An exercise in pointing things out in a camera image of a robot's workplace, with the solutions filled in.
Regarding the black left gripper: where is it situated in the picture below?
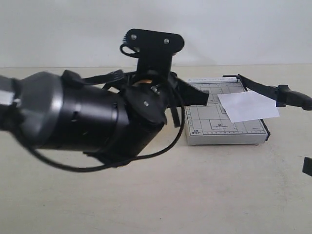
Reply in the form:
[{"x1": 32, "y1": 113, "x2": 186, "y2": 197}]
[{"x1": 102, "y1": 72, "x2": 209, "y2": 163}]

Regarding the white paper sheet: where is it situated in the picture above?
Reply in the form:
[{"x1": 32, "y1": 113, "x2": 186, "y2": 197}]
[{"x1": 217, "y1": 91, "x2": 280, "y2": 123}]

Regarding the black cutter blade arm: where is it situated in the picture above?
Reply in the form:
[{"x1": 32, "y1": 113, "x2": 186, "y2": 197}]
[{"x1": 222, "y1": 74, "x2": 312, "y2": 111}]

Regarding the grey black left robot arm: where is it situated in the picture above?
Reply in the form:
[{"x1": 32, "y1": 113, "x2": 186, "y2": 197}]
[{"x1": 0, "y1": 70, "x2": 177, "y2": 163}]

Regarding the grey paper cutter base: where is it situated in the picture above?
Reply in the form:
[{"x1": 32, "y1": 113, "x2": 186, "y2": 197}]
[{"x1": 184, "y1": 75, "x2": 271, "y2": 145}]

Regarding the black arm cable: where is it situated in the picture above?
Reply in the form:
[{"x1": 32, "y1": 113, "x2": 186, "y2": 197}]
[{"x1": 31, "y1": 73, "x2": 186, "y2": 173}]

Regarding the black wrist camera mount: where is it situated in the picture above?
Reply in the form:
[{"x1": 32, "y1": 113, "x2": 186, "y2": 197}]
[{"x1": 119, "y1": 28, "x2": 185, "y2": 78}]

